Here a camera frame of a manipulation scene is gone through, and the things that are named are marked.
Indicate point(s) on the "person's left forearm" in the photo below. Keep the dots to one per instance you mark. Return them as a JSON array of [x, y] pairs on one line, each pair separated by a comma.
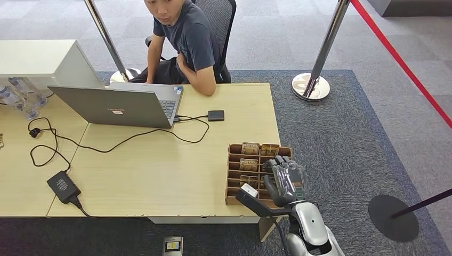
[[199, 80]]

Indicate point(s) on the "small brown packet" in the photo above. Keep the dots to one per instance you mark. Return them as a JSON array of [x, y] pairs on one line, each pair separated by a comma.
[[1, 140]]

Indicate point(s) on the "wooden card holder rack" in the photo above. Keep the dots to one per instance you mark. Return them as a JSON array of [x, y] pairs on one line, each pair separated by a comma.
[[233, 200]]

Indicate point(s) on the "clear plastic water bottle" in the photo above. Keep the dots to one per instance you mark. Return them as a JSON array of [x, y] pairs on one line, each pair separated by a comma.
[[16, 102], [28, 92]]

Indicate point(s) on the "small black square device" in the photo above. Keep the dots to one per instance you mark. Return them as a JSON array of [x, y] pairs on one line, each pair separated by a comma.
[[215, 116]]

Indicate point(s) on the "red barrier belt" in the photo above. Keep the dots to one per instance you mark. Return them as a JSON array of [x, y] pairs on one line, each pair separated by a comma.
[[388, 46]]

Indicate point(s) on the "grey laptop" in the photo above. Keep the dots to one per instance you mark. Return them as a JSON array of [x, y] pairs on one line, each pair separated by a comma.
[[106, 106]]

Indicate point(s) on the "chrome stanchion post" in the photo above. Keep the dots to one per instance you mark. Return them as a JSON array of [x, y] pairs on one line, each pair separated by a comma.
[[328, 39], [106, 35]]

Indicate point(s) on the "black stanchion with round base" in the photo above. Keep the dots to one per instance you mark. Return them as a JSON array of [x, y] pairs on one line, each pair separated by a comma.
[[392, 219]]

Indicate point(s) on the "dark grey furniture base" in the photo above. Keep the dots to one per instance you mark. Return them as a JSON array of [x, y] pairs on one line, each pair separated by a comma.
[[413, 9]]

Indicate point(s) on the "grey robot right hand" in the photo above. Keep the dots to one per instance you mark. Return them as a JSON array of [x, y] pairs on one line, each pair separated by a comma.
[[287, 183]]

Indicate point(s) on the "grey device with yellow label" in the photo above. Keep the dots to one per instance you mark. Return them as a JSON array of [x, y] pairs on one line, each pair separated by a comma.
[[172, 246]]

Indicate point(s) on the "person's right forearm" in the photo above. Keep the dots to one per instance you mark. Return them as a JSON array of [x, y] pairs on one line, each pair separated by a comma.
[[153, 69]]

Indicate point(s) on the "person's left hand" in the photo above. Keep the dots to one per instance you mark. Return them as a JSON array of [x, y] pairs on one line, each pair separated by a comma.
[[181, 63]]

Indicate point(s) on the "person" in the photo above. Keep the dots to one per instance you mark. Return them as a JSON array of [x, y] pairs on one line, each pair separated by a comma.
[[194, 39]]

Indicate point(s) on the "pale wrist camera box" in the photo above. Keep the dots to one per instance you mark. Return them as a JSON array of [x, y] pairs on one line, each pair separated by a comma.
[[249, 190]]

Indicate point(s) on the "white cabinet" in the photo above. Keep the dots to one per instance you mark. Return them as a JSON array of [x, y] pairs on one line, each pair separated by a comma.
[[35, 56]]

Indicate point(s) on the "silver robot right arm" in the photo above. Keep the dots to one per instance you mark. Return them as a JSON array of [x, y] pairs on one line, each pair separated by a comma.
[[310, 222]]

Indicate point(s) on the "black power adapter brick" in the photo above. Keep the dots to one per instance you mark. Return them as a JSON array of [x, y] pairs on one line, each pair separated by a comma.
[[63, 187]]

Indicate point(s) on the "light wood desk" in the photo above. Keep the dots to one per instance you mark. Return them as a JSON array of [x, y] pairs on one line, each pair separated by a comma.
[[17, 183], [159, 176]]

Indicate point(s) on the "black mesh office chair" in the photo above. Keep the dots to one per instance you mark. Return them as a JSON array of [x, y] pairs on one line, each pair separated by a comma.
[[217, 14]]

